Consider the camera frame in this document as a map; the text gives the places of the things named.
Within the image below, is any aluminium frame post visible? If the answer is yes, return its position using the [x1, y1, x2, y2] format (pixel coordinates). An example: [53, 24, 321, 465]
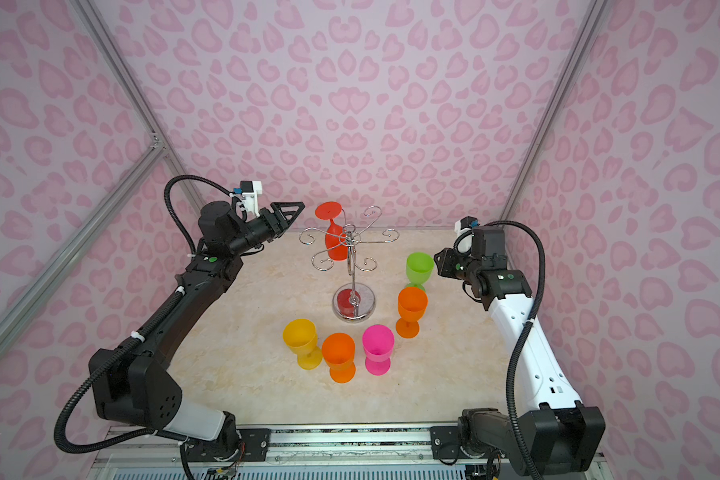
[71, 1, 188, 226]
[499, 0, 613, 220]

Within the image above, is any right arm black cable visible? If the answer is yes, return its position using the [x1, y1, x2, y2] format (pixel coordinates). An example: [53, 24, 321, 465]
[455, 220, 547, 480]

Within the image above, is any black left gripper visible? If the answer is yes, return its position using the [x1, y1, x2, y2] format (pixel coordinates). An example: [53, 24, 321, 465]
[228, 202, 304, 259]

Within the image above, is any aluminium frame post right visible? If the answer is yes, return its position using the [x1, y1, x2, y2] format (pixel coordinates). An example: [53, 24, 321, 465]
[499, 0, 613, 220]

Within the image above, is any aluminium diagonal frame bar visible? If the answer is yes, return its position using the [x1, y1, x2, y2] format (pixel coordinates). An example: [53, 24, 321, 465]
[0, 141, 165, 360]

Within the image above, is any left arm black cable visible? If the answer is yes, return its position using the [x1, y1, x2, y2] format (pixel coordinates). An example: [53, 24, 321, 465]
[52, 174, 241, 455]

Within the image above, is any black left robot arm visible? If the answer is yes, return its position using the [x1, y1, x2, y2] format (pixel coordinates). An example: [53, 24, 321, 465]
[89, 201, 305, 457]

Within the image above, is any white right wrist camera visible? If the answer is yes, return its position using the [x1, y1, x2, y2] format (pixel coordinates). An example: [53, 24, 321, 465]
[453, 216, 479, 254]

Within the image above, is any red plastic wine glass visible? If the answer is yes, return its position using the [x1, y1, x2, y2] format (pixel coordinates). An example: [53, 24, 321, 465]
[315, 201, 348, 261]

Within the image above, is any aluminium frame post left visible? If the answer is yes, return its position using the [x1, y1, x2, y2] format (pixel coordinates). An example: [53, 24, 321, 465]
[71, 1, 188, 226]

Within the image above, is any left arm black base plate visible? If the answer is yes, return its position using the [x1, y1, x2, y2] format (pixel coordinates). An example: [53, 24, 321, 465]
[186, 428, 272, 464]

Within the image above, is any chrome wine glass rack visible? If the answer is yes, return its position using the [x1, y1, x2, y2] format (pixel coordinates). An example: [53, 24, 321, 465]
[299, 205, 400, 324]

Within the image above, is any yellow plastic wine glass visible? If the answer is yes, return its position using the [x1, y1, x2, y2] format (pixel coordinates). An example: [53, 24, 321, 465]
[283, 319, 323, 370]

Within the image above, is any green plastic wine glass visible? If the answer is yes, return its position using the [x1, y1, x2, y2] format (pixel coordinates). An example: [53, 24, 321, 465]
[406, 252, 435, 291]

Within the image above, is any pink plastic wine glass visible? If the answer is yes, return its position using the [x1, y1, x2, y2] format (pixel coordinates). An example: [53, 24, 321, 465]
[362, 325, 395, 376]

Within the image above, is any orange wine glass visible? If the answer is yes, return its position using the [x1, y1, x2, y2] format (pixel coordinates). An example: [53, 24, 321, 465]
[395, 287, 428, 339]
[321, 333, 356, 384]

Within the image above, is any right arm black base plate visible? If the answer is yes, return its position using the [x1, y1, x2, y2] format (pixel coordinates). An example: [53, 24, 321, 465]
[429, 424, 517, 465]

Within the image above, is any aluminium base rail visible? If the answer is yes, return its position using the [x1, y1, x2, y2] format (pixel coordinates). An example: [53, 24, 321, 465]
[89, 421, 613, 480]

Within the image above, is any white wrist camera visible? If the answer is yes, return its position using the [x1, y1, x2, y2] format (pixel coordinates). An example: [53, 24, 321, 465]
[453, 216, 479, 254]
[230, 180, 263, 217]

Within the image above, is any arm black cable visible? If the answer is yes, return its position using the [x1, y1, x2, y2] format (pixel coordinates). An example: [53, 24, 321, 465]
[455, 220, 547, 480]
[52, 174, 241, 455]

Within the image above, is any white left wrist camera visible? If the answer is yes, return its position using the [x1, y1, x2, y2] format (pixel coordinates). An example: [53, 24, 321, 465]
[230, 180, 263, 217]

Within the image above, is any orange back wine glass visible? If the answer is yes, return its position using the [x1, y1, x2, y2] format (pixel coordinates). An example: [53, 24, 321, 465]
[321, 333, 356, 384]

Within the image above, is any orange front wine glass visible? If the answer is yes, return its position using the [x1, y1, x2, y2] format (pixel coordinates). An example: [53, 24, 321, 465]
[395, 287, 428, 339]

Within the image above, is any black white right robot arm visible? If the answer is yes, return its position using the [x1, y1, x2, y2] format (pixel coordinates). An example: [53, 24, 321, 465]
[433, 217, 606, 479]

